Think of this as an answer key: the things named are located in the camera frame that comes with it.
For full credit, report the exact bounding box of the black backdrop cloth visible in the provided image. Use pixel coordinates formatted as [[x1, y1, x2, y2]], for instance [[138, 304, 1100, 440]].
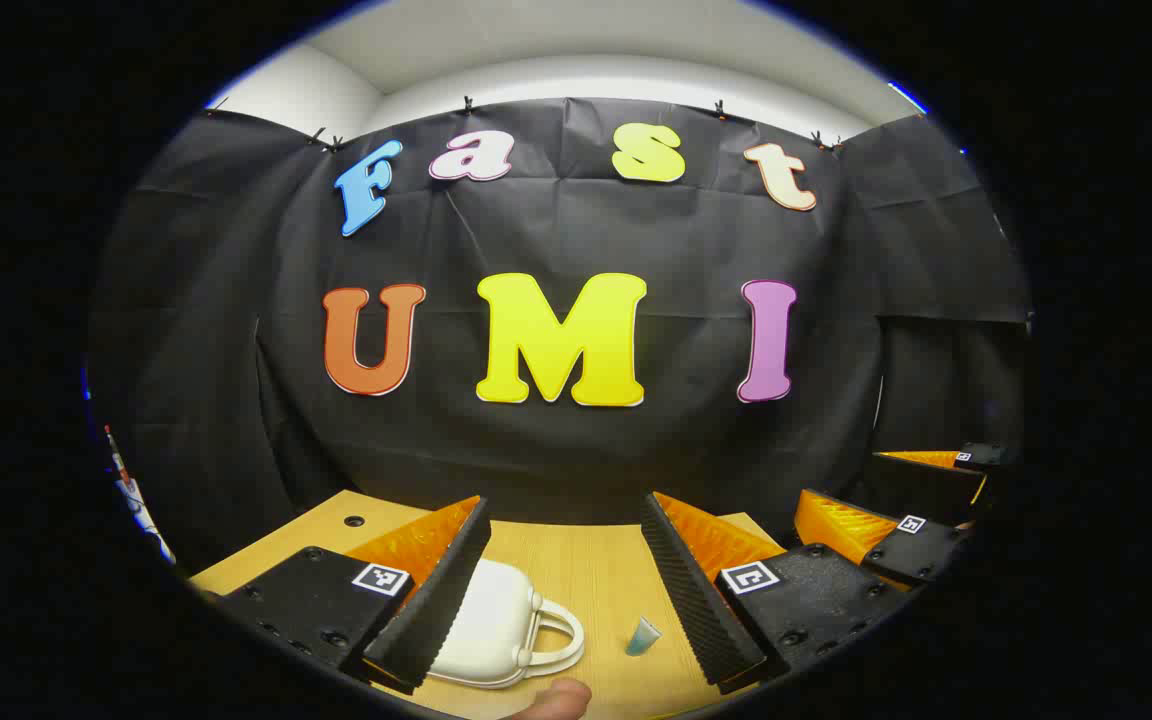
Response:
[[86, 97, 1032, 576]]

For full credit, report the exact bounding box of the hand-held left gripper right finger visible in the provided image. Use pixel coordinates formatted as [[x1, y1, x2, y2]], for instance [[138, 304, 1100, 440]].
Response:
[[640, 490, 915, 696]]

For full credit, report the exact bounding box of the white suitcase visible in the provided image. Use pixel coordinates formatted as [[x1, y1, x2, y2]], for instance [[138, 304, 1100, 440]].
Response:
[[426, 558, 587, 691]]

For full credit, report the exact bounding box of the blue capped clear bottle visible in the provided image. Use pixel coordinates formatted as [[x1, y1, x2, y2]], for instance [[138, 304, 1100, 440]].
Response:
[[624, 615, 663, 658]]

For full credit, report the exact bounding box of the colourful background item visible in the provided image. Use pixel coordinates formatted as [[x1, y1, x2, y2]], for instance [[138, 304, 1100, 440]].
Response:
[[101, 424, 179, 566]]

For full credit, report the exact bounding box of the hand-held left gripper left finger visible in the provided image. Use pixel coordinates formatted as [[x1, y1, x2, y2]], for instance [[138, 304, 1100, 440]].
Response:
[[198, 495, 493, 694]]

